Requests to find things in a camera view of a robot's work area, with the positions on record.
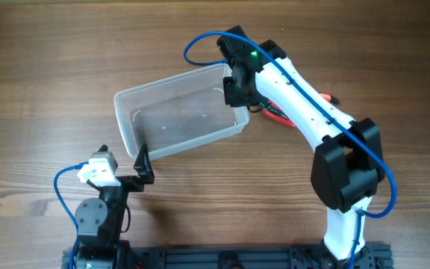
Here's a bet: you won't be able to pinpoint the clear plastic container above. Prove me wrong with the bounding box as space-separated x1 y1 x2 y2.
113 64 249 160

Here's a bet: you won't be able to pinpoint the orange black needle-nose pliers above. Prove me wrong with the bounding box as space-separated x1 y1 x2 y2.
320 93 340 105

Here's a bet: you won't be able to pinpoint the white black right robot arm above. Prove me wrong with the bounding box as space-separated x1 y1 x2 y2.
216 25 392 268

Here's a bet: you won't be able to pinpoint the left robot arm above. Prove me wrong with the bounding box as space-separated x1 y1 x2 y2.
54 144 155 269

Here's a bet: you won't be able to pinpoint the green handled screwdriver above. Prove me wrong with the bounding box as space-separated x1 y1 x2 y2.
263 102 287 119

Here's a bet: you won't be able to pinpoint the red handled snips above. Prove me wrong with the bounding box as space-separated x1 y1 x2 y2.
263 101 296 129

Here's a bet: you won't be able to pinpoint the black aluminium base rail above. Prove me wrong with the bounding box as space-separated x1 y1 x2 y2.
61 243 394 269

